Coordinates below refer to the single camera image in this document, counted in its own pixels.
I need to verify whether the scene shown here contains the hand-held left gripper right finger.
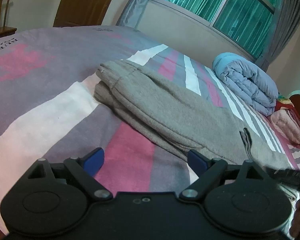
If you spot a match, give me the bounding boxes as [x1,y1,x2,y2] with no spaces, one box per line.
[179,149,263,202]

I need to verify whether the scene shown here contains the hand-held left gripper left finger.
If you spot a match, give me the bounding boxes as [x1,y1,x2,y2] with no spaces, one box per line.
[26,148,113,201]

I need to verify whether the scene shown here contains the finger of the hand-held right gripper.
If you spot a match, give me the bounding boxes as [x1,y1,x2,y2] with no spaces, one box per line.
[264,168,300,188]

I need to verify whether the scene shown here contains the grey pants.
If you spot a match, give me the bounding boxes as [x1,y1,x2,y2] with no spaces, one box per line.
[93,59,300,201]

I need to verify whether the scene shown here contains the folded pink blanket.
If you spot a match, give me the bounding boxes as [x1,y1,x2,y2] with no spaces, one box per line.
[270,110,300,145]

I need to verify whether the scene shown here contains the folded red patterned blanket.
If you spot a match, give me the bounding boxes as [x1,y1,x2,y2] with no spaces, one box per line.
[275,92,300,131]

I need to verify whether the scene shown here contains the bed with striped sheet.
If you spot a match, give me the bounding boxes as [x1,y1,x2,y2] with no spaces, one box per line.
[0,25,300,236]

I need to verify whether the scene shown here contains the red wooden headboard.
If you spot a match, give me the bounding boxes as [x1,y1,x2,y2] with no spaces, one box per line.
[288,90,300,116]

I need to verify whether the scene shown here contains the folded light blue duvet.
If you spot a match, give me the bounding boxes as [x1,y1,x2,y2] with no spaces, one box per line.
[212,52,279,117]

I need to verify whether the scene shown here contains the window with green glass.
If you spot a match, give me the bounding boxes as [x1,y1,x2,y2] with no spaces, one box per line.
[149,0,282,61]

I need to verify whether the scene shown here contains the grey curtain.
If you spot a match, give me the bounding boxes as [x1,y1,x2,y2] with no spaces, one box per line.
[254,0,300,73]
[116,0,163,28]

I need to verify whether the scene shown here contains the brown wooden door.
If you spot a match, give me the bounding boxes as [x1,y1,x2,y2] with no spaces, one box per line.
[52,0,122,28]

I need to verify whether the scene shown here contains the wooden chair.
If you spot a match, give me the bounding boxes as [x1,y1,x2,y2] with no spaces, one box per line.
[0,0,18,41]

